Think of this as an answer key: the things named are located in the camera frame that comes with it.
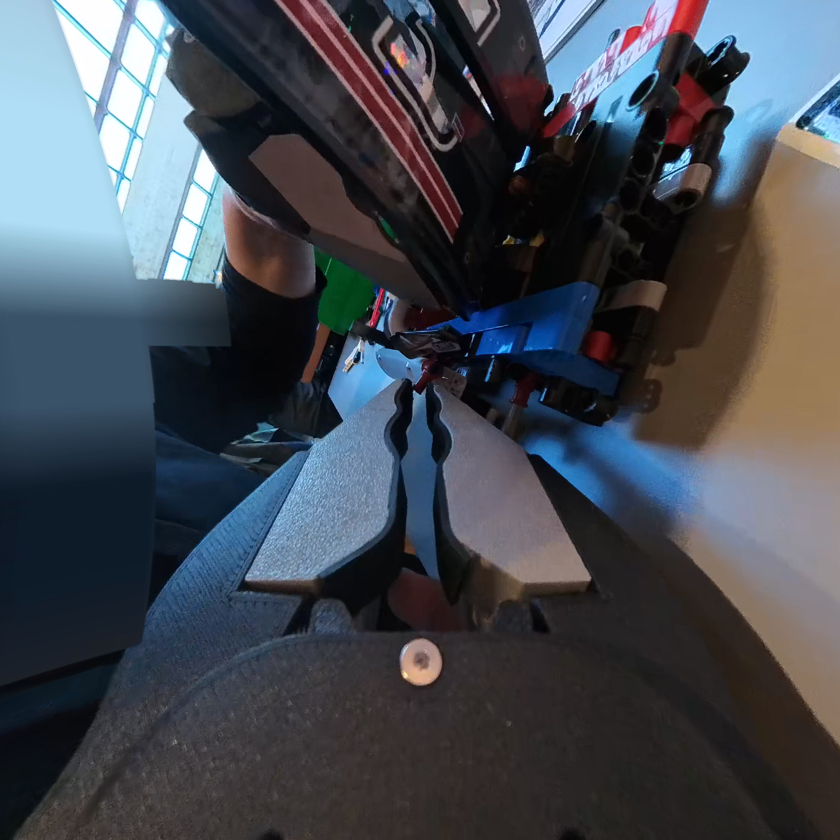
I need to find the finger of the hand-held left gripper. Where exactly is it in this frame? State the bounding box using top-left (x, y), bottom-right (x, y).
top-left (248, 133), bottom-right (442, 309)

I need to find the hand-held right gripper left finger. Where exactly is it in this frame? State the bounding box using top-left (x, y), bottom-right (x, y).
top-left (243, 379), bottom-right (414, 595)

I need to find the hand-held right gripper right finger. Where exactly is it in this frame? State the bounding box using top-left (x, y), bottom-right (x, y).
top-left (424, 384), bottom-right (593, 606)

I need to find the toy brick vehicle model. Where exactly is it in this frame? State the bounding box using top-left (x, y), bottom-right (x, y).
top-left (161, 0), bottom-right (752, 429)

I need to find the white blue brick panel assembly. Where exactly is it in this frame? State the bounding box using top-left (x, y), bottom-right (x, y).
top-left (374, 328), bottom-right (470, 401)

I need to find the person's left forearm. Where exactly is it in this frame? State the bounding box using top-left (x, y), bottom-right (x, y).
top-left (151, 187), bottom-right (329, 454)

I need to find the grey desk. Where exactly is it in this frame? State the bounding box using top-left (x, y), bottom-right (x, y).
top-left (328, 0), bottom-right (840, 749)

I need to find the person's right hand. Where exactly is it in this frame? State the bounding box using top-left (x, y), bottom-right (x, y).
top-left (386, 566), bottom-right (466, 632)

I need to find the green plastic bin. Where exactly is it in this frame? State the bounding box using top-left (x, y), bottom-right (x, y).
top-left (314, 248), bottom-right (380, 337)

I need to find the large paned window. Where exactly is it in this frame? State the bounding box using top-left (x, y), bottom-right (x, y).
top-left (51, 0), bottom-right (227, 283)

